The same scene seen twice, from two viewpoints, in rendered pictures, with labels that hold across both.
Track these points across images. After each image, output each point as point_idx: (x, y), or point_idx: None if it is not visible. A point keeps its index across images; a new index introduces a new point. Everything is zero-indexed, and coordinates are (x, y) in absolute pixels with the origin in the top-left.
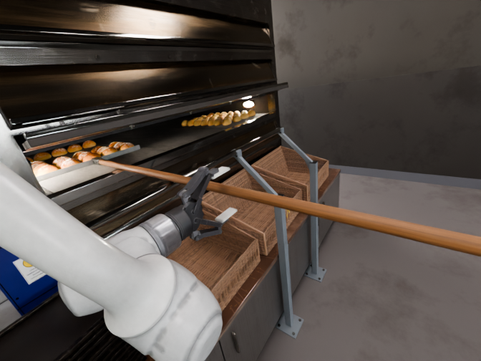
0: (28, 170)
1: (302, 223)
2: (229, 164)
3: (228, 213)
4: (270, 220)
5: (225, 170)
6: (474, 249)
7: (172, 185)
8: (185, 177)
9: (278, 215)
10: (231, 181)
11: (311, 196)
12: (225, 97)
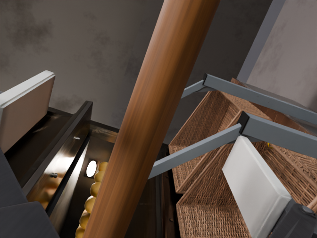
0: None
1: (310, 131)
2: (155, 225)
3: (244, 167)
4: (289, 187)
5: (33, 77)
6: None
7: None
8: None
9: (288, 138)
10: (188, 236)
11: (262, 104)
12: (32, 173)
